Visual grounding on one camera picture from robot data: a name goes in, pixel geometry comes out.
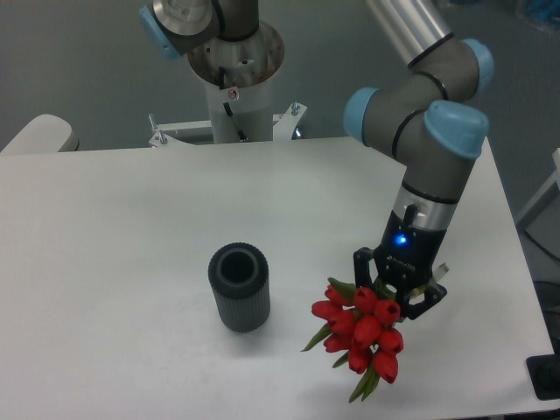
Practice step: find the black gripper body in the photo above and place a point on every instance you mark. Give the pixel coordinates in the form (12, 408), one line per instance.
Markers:
(406, 254)

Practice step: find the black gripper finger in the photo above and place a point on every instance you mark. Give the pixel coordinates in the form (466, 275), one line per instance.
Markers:
(361, 267)
(420, 300)

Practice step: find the red tulip bouquet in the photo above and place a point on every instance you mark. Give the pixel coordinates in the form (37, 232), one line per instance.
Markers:
(360, 326)

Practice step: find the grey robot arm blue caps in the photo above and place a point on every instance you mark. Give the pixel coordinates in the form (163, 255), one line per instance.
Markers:
(425, 123)

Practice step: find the dark grey ribbed vase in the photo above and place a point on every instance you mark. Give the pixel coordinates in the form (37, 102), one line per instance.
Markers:
(239, 277)

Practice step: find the black device at table edge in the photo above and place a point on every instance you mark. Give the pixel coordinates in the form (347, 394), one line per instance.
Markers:
(544, 375)

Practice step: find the white pedestal base frame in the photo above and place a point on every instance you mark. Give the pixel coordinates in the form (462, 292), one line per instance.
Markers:
(286, 126)

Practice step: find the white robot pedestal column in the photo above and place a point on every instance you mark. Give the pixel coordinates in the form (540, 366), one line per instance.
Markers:
(240, 114)

